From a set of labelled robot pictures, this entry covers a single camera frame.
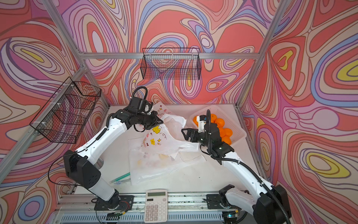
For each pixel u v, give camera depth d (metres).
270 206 0.39
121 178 0.82
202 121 0.69
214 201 0.73
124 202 0.73
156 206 0.71
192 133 0.67
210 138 0.57
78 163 0.42
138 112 0.60
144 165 0.86
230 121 0.99
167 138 0.78
